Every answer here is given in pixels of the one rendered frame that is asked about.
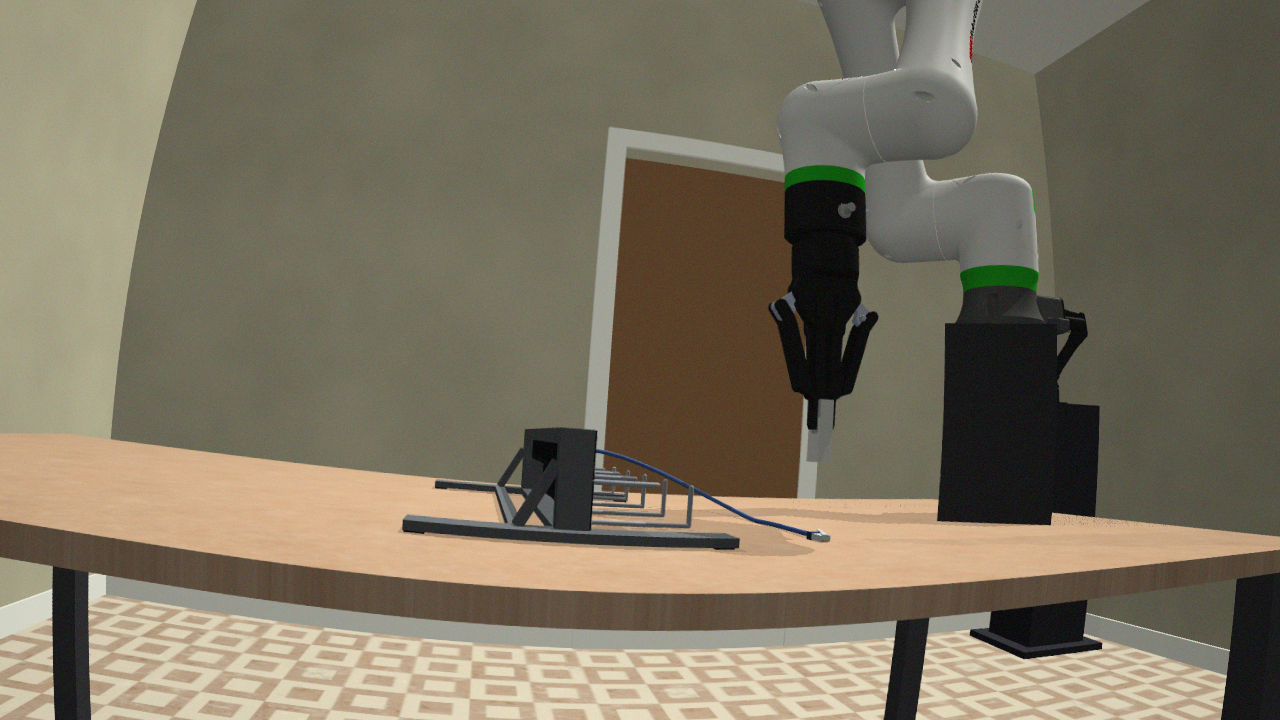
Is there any dark blue cable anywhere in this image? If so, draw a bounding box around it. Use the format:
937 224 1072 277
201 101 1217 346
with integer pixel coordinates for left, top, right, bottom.
596 448 806 536

